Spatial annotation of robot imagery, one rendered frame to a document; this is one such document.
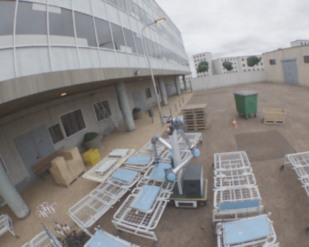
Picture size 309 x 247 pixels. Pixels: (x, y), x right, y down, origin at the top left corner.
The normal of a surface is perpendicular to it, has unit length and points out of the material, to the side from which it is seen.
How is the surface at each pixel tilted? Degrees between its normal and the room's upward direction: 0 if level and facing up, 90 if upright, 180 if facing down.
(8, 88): 90
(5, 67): 90
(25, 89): 90
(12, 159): 90
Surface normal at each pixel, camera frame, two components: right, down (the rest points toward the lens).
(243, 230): -0.25, -0.89
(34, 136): 0.91, -0.09
